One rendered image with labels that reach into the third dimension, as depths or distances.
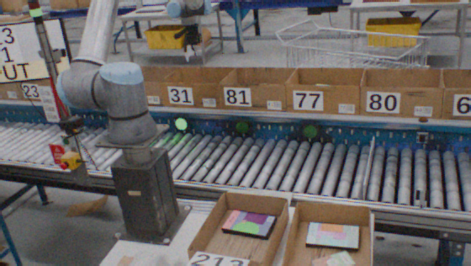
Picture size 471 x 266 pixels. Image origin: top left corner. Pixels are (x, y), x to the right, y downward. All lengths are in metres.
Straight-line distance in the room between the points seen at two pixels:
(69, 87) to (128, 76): 0.25
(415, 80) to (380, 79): 0.18
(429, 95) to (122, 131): 1.48
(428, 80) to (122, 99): 1.68
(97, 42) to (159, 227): 0.77
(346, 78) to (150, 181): 1.40
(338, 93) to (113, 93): 1.23
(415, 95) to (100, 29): 1.50
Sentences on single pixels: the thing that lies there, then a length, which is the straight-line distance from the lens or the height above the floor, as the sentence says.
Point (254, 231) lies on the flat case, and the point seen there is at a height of 0.78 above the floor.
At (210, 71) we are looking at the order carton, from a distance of 2.90.
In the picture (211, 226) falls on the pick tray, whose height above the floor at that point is 0.79.
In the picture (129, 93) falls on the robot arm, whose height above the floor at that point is 1.37.
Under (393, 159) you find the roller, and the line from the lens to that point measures 2.31.
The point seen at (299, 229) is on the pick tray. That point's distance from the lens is 1.82.
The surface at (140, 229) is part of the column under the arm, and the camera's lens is 1.91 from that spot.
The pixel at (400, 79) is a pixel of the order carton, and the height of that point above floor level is 0.99.
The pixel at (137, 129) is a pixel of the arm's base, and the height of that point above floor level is 1.23.
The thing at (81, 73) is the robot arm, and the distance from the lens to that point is 1.76.
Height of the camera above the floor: 1.89
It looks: 26 degrees down
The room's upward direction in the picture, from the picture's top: 7 degrees counter-clockwise
